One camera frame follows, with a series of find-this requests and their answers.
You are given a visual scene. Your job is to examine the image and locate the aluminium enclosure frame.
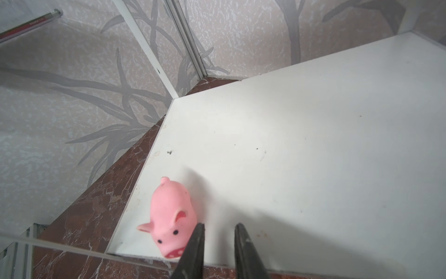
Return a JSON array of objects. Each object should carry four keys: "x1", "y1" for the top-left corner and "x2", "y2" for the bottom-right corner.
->
[{"x1": 166, "y1": 0, "x2": 207, "y2": 79}]

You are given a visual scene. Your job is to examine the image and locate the pink pig toy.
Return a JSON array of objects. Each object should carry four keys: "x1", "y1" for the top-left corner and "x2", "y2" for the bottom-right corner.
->
[{"x1": 137, "y1": 177, "x2": 197, "y2": 259}]

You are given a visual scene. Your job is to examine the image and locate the white two-tier metal shelf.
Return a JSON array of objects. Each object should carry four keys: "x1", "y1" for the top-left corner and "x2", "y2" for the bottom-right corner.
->
[{"x1": 0, "y1": 0, "x2": 446, "y2": 279}]

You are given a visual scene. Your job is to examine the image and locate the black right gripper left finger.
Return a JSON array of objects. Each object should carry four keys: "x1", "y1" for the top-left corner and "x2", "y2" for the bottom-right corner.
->
[{"x1": 170, "y1": 223, "x2": 205, "y2": 279}]

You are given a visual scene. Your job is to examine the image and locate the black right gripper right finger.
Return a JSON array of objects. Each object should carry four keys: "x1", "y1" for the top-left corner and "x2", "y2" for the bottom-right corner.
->
[{"x1": 234, "y1": 223, "x2": 270, "y2": 279}]

